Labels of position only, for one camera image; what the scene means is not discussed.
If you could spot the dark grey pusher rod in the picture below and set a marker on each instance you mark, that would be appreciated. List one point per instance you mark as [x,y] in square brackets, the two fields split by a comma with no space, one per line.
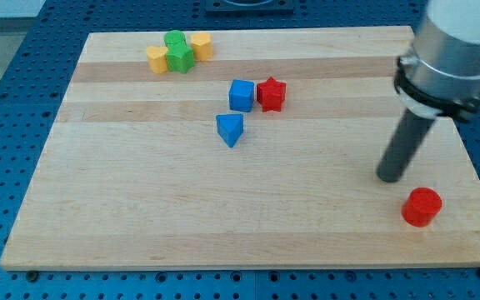
[406,140]

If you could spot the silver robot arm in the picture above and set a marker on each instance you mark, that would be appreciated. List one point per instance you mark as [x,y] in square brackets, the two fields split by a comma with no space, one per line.
[438,76]

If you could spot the blue triangle block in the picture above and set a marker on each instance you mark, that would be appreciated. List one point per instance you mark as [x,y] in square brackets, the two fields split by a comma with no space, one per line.
[230,128]

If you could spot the red cylinder block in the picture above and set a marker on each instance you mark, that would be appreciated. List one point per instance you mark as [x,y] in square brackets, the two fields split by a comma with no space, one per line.
[422,206]

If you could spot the red star block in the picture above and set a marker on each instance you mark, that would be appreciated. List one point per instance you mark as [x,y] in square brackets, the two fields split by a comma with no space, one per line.
[271,94]

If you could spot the wooden board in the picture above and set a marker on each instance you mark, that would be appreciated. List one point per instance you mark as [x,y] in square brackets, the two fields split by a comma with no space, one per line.
[134,176]

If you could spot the blue cube block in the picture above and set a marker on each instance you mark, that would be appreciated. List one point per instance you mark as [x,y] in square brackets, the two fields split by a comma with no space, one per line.
[241,95]

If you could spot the yellow hexagon block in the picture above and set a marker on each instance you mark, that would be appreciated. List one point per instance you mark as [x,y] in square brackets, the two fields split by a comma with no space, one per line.
[202,47]

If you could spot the green star block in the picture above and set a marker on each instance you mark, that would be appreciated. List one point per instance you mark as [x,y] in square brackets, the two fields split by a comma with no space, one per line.
[180,58]

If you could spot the green cylinder block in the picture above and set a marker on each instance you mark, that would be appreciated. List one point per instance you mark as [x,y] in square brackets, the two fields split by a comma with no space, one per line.
[174,38]

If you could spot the yellow heart block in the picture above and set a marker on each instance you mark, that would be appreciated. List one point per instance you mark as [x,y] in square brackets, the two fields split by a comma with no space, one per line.
[157,59]

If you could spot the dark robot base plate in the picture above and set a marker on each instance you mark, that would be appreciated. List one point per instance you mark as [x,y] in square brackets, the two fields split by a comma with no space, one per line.
[249,6]

